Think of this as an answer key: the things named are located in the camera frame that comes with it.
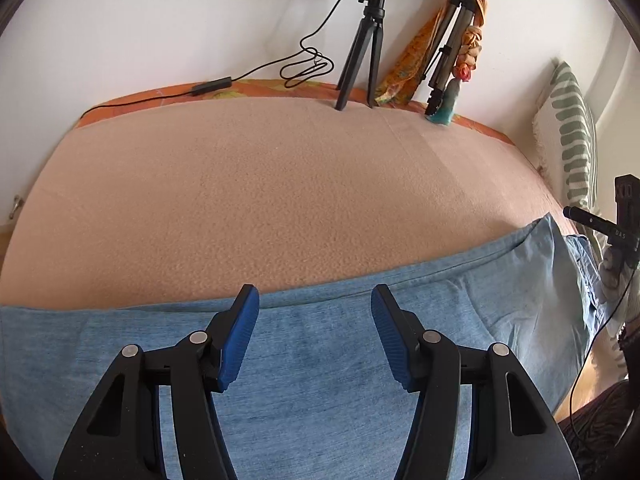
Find black mini tripod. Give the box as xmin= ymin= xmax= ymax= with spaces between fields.
xmin=334 ymin=0 xmax=387 ymax=112

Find green and white striped pillow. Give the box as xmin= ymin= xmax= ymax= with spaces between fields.
xmin=532 ymin=60 xmax=601 ymax=216

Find zebra print clothing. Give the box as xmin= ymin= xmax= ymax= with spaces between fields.
xmin=557 ymin=380 xmax=640 ymax=480

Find person's right hand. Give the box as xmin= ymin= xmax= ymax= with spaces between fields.
xmin=598 ymin=242 xmax=632 ymax=306

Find orange floral blanket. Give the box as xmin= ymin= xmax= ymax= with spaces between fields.
xmin=0 ymin=79 xmax=558 ymax=308

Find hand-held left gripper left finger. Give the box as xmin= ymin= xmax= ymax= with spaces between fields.
xmin=52 ymin=284 xmax=260 ymax=480

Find teal cloth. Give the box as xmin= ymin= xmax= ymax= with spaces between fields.
xmin=425 ymin=82 xmax=458 ymax=126

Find folded black tripod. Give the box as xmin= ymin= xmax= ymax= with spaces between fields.
xmin=424 ymin=0 xmax=476 ymax=117

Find light blue denim pants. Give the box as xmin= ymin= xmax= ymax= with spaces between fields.
xmin=0 ymin=212 xmax=608 ymax=480

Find folded tripod with orange scarf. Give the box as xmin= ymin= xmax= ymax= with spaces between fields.
xmin=375 ymin=0 xmax=488 ymax=108

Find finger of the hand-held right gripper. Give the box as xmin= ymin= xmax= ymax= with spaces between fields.
xmin=563 ymin=205 xmax=608 ymax=235

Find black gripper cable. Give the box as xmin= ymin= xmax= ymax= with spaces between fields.
xmin=567 ymin=267 xmax=640 ymax=441

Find black ring light cable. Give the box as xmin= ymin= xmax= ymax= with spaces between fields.
xmin=92 ymin=0 xmax=363 ymax=108

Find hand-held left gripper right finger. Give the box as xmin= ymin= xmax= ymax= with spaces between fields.
xmin=371 ymin=284 xmax=581 ymax=480

